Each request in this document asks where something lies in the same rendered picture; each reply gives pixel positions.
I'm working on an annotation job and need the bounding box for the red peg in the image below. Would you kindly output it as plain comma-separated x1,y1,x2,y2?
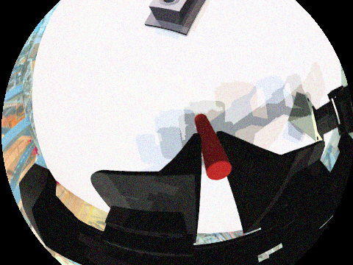
194,114,232,180

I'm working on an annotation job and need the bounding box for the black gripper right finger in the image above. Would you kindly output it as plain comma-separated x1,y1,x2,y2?
217,130,324,233

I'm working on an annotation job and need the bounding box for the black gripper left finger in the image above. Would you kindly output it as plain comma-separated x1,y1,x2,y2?
90,132,202,244

